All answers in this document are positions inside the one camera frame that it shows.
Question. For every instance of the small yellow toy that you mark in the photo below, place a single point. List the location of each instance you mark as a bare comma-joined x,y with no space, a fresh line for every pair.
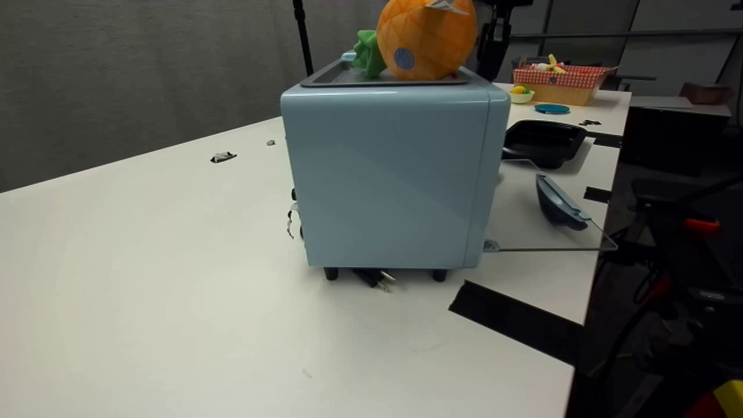
521,94

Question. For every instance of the grey backdrop curtain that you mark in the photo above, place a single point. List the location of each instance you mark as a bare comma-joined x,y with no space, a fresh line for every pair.
117,78

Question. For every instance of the yellow red object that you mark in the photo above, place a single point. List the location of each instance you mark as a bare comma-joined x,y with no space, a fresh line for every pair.
723,397

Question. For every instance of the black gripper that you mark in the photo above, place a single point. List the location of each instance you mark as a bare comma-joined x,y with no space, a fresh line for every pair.
498,24

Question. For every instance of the light blue toy oven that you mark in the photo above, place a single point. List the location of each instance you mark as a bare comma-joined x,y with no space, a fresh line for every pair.
386,170

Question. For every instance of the teal round lid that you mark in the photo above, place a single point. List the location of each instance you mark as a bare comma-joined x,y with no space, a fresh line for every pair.
551,110

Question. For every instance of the dark red box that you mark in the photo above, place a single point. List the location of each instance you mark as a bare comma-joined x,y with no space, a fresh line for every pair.
704,94

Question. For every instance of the small black tape patch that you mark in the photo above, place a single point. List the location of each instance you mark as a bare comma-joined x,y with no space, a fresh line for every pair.
596,194

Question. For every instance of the black ribbed griddle pan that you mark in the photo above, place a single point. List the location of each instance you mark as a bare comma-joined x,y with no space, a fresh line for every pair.
546,143

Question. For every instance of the pink yellow toy box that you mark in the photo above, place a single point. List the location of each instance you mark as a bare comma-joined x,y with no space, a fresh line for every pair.
565,81

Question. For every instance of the black tripod pole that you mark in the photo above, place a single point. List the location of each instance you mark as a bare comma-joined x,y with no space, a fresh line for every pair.
301,35

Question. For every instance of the large black tape patch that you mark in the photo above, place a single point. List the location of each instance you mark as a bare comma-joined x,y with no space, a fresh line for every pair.
514,316

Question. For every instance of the small dark clip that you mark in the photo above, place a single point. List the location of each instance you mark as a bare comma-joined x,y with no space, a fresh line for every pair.
222,156

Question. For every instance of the orange plush pineapple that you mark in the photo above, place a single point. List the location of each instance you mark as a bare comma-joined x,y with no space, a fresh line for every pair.
430,38

